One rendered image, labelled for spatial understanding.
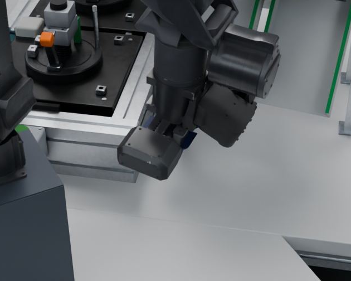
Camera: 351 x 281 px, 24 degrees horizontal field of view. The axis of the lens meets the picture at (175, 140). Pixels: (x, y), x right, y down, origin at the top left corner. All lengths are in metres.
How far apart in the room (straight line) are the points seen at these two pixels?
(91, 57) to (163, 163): 0.63
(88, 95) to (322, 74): 0.40
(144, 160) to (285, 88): 0.53
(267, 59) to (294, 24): 0.56
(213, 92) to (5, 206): 0.33
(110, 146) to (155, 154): 0.49
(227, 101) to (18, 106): 0.27
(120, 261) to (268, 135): 0.40
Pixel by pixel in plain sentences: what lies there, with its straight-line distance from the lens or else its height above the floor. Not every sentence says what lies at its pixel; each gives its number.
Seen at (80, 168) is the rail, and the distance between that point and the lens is 1.39.
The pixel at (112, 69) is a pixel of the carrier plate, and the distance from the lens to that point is 1.47.
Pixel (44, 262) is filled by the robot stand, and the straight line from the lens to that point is 1.16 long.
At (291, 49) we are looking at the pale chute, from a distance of 1.36.
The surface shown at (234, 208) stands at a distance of 1.34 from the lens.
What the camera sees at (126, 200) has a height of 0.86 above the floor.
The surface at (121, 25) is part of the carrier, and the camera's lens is 1.60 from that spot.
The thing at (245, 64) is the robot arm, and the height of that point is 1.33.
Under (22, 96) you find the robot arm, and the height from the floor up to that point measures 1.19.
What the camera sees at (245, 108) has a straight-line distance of 0.90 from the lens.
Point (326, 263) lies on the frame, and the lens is 1.36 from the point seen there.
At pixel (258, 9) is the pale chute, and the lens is 1.34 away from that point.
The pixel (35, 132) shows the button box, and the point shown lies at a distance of 1.35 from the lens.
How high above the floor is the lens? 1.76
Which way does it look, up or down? 38 degrees down
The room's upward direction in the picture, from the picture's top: straight up
